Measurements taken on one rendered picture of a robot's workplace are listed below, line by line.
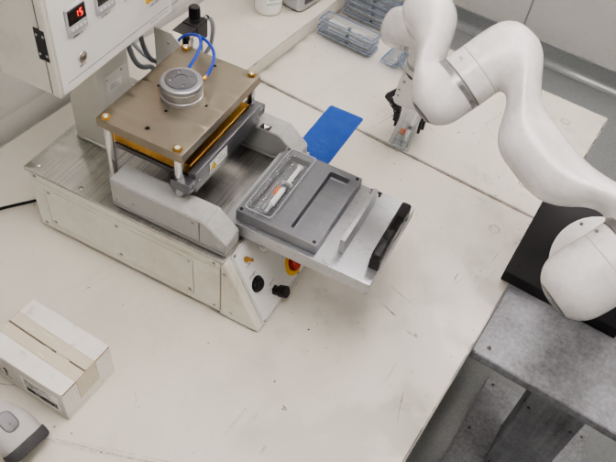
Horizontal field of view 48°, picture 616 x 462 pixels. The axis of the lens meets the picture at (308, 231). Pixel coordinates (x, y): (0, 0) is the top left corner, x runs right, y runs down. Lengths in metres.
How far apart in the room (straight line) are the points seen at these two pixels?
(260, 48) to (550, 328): 1.07
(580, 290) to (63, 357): 0.87
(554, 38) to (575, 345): 2.30
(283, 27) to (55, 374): 1.22
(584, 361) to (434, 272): 0.35
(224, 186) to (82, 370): 0.44
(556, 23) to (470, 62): 2.41
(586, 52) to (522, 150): 2.47
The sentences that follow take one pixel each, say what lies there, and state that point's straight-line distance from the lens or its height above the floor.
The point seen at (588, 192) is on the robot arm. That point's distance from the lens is 1.18.
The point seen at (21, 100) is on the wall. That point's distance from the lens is 1.83.
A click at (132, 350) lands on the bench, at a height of 0.75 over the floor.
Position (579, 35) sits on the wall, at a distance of 3.61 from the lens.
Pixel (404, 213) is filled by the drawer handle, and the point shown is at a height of 1.01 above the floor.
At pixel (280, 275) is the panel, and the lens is 1.43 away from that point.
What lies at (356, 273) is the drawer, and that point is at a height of 0.97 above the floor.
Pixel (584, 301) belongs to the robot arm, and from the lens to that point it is 1.16.
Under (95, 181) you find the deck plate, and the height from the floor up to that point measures 0.93.
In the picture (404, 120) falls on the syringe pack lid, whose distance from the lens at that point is 1.87.
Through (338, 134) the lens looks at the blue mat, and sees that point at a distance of 1.82.
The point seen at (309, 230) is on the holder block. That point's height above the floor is 0.98.
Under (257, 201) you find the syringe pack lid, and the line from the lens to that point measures 1.28.
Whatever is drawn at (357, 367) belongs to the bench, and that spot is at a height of 0.75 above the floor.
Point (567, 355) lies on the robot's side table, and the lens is 1.54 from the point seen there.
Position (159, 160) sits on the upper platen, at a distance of 1.32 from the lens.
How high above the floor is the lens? 1.94
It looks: 49 degrees down
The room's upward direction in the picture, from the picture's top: 8 degrees clockwise
